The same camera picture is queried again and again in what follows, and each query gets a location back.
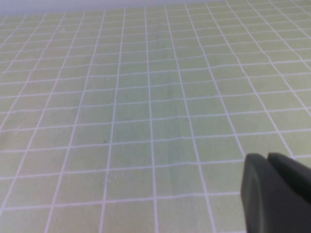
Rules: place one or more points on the green checkered tablecloth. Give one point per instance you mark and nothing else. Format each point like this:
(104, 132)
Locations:
(145, 109)

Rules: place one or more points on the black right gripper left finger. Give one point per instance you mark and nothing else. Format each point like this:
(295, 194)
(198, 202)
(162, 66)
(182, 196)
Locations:
(267, 206)

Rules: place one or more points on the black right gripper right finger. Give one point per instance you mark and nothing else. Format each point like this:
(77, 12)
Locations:
(294, 173)

